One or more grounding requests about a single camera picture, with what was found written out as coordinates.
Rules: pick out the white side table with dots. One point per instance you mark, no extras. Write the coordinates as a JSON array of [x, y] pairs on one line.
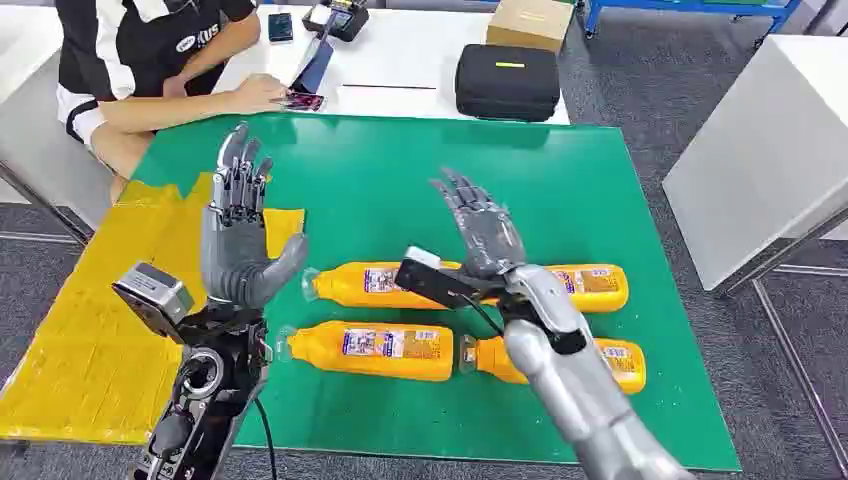
[[762, 146]]

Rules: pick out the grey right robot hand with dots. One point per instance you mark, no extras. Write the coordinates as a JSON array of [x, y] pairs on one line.
[[487, 232]]

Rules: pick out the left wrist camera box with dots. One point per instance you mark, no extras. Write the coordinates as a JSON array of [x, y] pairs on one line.
[[156, 291]]

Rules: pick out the brown cardboard box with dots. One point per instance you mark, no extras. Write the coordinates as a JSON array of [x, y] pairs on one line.
[[530, 23]]

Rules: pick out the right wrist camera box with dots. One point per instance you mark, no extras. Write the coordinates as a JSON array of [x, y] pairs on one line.
[[430, 281]]

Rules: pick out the black label printer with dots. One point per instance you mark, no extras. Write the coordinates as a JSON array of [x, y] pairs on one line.
[[338, 20]]

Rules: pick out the white table with metal leg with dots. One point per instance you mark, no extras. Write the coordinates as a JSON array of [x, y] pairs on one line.
[[33, 132]]

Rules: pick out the yellow taped sheet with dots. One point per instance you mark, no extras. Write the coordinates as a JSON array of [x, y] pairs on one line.
[[86, 331]]

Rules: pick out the person's right hand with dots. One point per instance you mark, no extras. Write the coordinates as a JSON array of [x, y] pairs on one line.
[[258, 93]]

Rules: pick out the green table mat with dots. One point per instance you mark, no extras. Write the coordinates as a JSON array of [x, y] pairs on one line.
[[397, 185]]

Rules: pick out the blue metal frame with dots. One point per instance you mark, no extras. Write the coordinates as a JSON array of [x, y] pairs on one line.
[[689, 6]]

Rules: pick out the orange drink bottle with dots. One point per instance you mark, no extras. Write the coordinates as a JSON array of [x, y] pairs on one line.
[[603, 298], [318, 351], [493, 361], [344, 285]]

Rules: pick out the dark smartphone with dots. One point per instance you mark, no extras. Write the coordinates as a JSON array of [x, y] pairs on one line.
[[280, 26]]

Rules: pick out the red patterned phone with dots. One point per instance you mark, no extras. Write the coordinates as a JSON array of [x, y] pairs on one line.
[[303, 101]]

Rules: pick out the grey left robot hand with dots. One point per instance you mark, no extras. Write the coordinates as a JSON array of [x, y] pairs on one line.
[[232, 258]]

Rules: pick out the blue propped tablet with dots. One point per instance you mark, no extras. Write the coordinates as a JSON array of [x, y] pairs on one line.
[[314, 69]]

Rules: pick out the black zip carrying case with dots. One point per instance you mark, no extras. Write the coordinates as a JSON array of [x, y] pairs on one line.
[[507, 83]]

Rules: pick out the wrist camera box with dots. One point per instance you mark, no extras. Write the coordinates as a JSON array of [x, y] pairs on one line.
[[156, 291], [430, 281]]

